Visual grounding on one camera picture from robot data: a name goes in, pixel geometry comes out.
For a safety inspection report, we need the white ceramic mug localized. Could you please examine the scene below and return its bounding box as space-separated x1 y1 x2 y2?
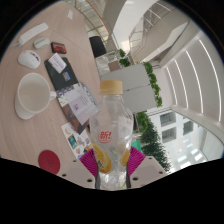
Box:
14 72 58 121

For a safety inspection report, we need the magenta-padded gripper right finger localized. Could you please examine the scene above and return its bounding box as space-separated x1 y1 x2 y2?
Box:
125 146 168 190

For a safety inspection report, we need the printed brochure booklet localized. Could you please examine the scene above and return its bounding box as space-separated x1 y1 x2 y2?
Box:
55 82 99 134

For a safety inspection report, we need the black office chair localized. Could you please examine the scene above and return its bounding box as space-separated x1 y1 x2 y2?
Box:
88 35 108 59

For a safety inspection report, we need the white computer mouse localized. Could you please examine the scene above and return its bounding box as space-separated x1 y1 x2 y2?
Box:
17 49 42 70

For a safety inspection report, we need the pale green computer mouse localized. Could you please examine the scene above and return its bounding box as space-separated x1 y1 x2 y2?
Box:
33 36 51 50

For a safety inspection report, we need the white power strip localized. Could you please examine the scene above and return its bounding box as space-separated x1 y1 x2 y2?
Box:
16 22 50 48

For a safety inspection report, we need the white planter box with plants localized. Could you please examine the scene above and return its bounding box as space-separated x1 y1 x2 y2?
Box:
99 61 164 114

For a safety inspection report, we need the clear lemon drink bottle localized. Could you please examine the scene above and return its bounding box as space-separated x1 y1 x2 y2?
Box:
89 79 135 191

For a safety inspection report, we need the flat round red coaster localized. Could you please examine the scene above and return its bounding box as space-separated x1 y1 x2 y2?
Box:
37 149 61 175

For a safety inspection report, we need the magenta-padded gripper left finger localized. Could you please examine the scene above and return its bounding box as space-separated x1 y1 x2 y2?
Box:
56 148 100 190

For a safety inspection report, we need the green hedge plant row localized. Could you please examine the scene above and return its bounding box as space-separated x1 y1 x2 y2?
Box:
134 111 173 173

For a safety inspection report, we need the black and red small box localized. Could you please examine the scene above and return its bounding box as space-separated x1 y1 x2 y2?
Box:
50 41 68 55

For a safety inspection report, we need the white business card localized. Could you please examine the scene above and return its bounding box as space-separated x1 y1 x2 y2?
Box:
47 52 67 74

